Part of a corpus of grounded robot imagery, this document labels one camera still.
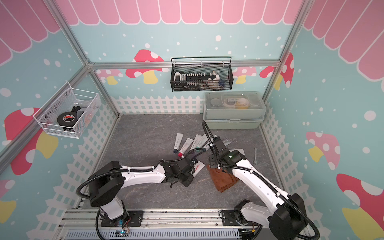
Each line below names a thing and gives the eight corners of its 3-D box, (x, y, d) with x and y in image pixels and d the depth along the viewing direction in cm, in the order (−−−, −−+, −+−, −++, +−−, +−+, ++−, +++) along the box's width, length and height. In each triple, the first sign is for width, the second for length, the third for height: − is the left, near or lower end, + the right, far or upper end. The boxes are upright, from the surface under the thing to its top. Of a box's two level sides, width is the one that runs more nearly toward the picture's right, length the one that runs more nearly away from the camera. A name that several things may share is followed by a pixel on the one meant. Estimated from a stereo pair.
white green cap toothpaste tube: (196, 148, 103) (196, 145, 101) (204, 135, 109) (204, 133, 107) (200, 150, 102) (200, 148, 100) (208, 138, 108) (208, 135, 106)
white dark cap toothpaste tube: (171, 152, 100) (171, 150, 98) (177, 134, 110) (177, 132, 108) (177, 153, 100) (177, 151, 98) (183, 135, 109) (183, 133, 107)
